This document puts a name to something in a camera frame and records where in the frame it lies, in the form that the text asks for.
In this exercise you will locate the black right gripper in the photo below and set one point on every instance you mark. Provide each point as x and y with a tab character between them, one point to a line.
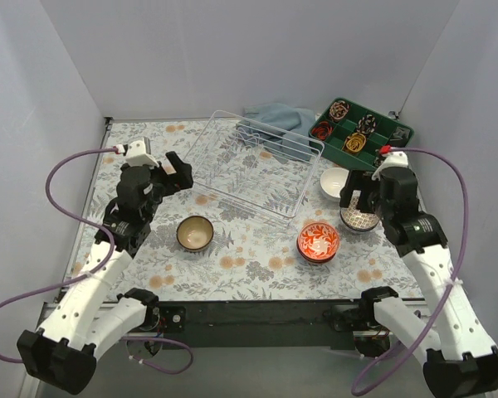
361	192

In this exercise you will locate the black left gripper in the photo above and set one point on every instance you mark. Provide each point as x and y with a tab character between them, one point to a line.
171	172

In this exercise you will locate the brown floral pattern bowl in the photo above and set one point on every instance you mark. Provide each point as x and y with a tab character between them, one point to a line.
350	211

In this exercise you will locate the plain white ribbed bowl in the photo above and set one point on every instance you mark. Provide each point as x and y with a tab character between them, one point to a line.
332	181

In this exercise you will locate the orange white floral bowl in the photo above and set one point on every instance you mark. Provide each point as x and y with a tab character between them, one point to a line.
318	239

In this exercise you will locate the black glazed bowl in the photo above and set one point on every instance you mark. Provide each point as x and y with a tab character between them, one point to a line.
195	233

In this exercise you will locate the blue white zigzag bowl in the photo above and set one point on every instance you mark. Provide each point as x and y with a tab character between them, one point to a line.
317	261

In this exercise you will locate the red diamond pattern bowl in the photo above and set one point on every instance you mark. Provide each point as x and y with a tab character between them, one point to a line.
360	224

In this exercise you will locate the pale green bowl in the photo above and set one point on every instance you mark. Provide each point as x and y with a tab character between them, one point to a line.
300	250

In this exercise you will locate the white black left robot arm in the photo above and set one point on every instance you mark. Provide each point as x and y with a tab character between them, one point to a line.
64	350

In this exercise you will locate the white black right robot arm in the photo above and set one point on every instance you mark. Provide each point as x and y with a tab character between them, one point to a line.
458	357

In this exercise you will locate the yellow rolled tie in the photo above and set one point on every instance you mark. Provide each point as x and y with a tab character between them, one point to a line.
355	143

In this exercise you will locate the green compartment tray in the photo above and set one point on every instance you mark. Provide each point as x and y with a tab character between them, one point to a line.
368	159

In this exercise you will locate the black white rolled tie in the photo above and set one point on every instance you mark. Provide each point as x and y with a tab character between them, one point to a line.
367	124

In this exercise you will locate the red black rolled tie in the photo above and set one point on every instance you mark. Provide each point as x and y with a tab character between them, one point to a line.
322	130

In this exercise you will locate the grey folded cloth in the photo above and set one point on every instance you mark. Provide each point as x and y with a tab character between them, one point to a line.
400	137

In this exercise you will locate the brown patterned rolled tie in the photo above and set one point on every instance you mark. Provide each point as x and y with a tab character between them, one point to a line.
338	110

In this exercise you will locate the floral patterned table mat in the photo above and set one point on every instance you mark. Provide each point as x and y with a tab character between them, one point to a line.
250	257

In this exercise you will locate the light blue cloth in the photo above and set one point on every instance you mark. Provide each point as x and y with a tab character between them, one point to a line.
282	127

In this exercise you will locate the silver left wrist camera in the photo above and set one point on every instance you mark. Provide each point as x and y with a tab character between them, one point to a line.
137	153

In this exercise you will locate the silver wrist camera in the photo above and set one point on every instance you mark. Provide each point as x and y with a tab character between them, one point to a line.
137	153
391	157

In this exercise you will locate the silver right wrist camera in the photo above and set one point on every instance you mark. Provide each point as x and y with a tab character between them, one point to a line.
391	157

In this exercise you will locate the white wire dish rack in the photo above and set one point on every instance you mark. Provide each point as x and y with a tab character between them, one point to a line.
255	167

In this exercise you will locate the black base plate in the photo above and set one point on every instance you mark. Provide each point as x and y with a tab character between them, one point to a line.
331	323

